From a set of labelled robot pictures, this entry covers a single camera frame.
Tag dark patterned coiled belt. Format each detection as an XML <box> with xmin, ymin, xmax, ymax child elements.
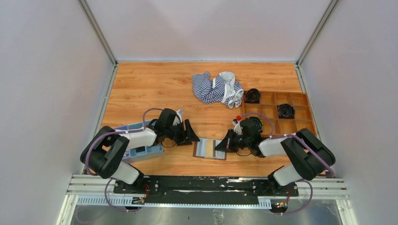
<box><xmin>249</xmin><ymin>116</ymin><xmax>263</xmax><ymax>133</ymax></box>

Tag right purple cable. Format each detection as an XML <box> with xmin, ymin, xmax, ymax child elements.
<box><xmin>235</xmin><ymin>112</ymin><xmax>337</xmax><ymax>216</ymax></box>

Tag blue plastic organizer box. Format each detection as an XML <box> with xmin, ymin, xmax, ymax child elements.
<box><xmin>115</xmin><ymin>122</ymin><xmax>164</xmax><ymax>164</ymax></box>

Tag purple cable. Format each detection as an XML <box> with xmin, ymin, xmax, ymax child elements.
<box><xmin>235</xmin><ymin>112</ymin><xmax>337</xmax><ymax>216</ymax></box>
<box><xmin>84</xmin><ymin>107</ymin><xmax>165</xmax><ymax>213</ymax></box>

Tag brown leather card holder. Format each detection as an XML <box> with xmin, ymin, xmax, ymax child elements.
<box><xmin>193</xmin><ymin>138</ymin><xmax>226</xmax><ymax>160</ymax></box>

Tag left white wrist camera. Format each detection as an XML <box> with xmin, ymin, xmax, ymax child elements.
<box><xmin>173</xmin><ymin>109</ymin><xmax>184</xmax><ymax>126</ymax></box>

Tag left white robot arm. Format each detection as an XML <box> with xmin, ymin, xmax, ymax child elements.
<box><xmin>80</xmin><ymin>108</ymin><xmax>200</xmax><ymax>194</ymax></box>

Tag blue striped cloth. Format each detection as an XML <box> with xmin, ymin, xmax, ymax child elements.
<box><xmin>192</xmin><ymin>71</ymin><xmax>244</xmax><ymax>109</ymax></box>

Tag black coiled belt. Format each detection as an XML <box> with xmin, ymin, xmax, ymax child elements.
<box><xmin>245</xmin><ymin>88</ymin><xmax>261</xmax><ymax>104</ymax></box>
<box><xmin>277</xmin><ymin>104</ymin><xmax>296</xmax><ymax>119</ymax></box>

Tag black coiled belt right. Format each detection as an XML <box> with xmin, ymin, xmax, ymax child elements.
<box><xmin>277</xmin><ymin>104</ymin><xmax>296</xmax><ymax>119</ymax></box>

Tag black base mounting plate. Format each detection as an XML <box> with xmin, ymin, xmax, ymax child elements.
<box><xmin>113</xmin><ymin>175</ymin><xmax>299</xmax><ymax>205</ymax></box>

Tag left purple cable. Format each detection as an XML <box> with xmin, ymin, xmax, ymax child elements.
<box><xmin>84</xmin><ymin>107</ymin><xmax>165</xmax><ymax>213</ymax></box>

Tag black coiled belt top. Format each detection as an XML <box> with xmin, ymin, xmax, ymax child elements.
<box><xmin>245</xmin><ymin>88</ymin><xmax>261</xmax><ymax>104</ymax></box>

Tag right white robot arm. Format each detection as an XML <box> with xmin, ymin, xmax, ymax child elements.
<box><xmin>215</xmin><ymin>119</ymin><xmax>336</xmax><ymax>196</ymax></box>

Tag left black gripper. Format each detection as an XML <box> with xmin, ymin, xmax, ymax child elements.
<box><xmin>165</xmin><ymin>120</ymin><xmax>200</xmax><ymax>146</ymax></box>

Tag wooden compartment tray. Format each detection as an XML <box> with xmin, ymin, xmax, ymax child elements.
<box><xmin>240</xmin><ymin>89</ymin><xmax>317</xmax><ymax>137</ymax></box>

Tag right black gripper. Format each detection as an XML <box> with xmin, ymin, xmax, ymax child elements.
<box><xmin>216</xmin><ymin>129</ymin><xmax>252</xmax><ymax>153</ymax></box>

